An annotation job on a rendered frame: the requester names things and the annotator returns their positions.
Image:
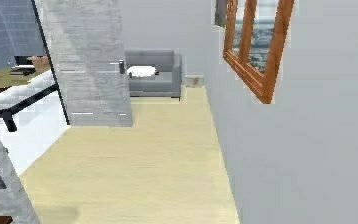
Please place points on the grey room door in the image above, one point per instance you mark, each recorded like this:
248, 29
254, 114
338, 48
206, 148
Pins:
87, 63

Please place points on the small grey box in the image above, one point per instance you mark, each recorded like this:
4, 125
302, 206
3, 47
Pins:
194, 81

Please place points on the olive green table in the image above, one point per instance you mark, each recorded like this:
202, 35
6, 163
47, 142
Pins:
3, 77

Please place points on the white cushion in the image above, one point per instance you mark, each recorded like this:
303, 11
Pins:
141, 71

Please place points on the grey sofa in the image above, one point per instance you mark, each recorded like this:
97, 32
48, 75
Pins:
167, 71

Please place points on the white bed with black frame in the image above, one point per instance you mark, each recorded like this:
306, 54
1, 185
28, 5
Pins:
23, 96

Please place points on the black laptop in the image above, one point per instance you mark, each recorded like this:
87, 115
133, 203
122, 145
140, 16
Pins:
23, 63

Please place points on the brown framed window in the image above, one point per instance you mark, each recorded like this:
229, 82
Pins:
258, 50

